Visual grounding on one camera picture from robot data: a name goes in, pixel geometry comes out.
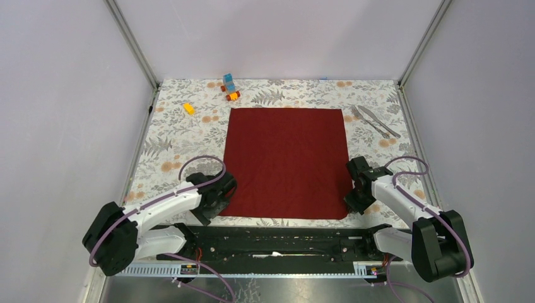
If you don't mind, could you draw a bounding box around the red cloth napkin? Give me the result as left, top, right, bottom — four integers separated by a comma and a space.
223, 108, 353, 220

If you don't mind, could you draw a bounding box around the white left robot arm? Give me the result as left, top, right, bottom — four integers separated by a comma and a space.
82, 171, 237, 276

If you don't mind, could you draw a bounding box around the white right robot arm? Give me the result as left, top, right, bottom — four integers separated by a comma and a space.
344, 156, 474, 282

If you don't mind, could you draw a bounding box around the silver table knife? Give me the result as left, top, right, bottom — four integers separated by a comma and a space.
358, 105, 401, 138

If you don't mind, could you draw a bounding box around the silver fork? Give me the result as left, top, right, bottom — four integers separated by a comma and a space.
351, 105, 389, 139

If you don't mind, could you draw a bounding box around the floral patterned tablecloth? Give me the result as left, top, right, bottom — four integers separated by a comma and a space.
123, 80, 430, 205

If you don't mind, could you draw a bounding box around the yellow toy block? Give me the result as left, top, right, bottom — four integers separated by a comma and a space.
183, 104, 196, 115

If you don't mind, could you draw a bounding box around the blue orange toy car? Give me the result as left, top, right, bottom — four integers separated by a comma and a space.
220, 73, 240, 101

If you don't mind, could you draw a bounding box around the right aluminium frame post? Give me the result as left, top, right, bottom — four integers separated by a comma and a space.
397, 0, 453, 88

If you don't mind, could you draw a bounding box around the aluminium frame post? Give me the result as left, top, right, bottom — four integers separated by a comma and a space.
397, 0, 453, 88
104, 0, 160, 90

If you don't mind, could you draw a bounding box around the slotted cable duct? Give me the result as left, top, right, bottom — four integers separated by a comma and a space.
116, 258, 378, 279

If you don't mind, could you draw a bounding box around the left aluminium frame post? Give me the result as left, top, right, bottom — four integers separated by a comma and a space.
104, 0, 160, 90

